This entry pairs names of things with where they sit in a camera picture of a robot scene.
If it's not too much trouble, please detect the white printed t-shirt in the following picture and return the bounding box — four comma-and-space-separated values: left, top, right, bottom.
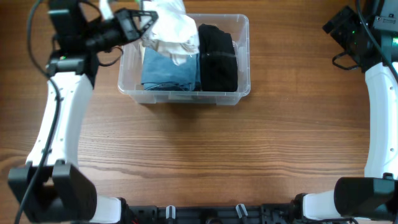
141, 0, 200, 65

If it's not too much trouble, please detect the blue cloth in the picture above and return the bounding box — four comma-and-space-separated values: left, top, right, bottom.
141, 48, 201, 91

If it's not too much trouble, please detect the dark teal cloth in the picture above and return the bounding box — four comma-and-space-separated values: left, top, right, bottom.
198, 24, 238, 92

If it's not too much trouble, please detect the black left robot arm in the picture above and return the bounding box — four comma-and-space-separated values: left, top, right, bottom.
8, 1, 159, 223

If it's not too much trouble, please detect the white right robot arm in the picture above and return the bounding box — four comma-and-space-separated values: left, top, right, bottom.
287, 0, 397, 223

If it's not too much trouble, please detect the clear plastic storage container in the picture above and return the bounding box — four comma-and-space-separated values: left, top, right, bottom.
118, 14, 251, 105

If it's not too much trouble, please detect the black left camera cable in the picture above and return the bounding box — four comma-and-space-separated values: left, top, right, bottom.
14, 0, 63, 224

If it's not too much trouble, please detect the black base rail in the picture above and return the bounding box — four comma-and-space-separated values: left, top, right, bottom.
129, 203, 296, 224

